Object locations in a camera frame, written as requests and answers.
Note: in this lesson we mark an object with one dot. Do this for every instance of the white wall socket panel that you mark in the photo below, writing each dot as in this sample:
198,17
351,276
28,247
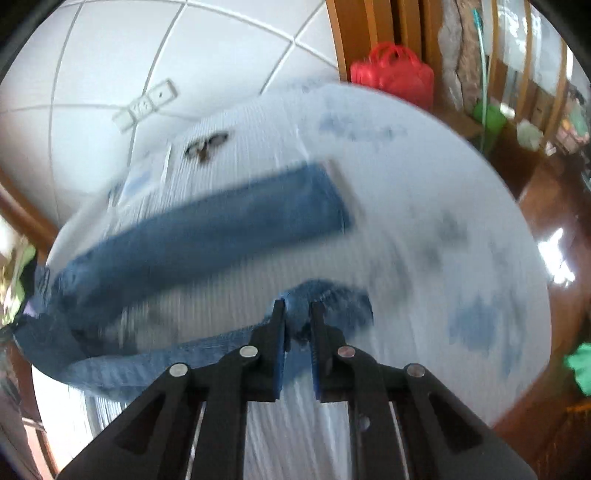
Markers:
142,107

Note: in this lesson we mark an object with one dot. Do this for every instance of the wooden headboard frame left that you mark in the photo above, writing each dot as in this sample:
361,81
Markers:
25,218

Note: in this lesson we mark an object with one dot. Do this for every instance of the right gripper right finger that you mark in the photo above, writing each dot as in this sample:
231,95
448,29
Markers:
404,423

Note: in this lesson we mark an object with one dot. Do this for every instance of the green plastic container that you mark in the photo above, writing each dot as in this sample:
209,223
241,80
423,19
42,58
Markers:
495,119

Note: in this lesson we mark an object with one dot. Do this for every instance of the wooden headboard frame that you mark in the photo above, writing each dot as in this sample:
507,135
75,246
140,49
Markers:
25,218
360,25

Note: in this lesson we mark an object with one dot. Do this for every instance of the wooden headboard frame right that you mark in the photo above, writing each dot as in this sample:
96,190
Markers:
360,25

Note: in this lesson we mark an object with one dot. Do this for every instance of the pile of colourful clothes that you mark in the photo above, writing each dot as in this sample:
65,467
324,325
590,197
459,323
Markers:
12,271

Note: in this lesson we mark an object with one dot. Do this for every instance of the blue denim jeans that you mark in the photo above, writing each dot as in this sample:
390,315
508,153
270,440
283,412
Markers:
178,248

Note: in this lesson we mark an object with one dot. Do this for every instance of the red plastic bag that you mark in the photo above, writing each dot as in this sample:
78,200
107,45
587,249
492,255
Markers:
397,70

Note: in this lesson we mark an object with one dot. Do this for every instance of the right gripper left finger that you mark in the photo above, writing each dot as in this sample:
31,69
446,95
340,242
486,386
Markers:
190,423

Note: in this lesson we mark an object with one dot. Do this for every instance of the white paper booklet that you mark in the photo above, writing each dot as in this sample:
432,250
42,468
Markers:
144,177

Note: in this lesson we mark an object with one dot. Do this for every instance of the striped white bed sheet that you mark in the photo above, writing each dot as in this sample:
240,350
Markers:
439,267

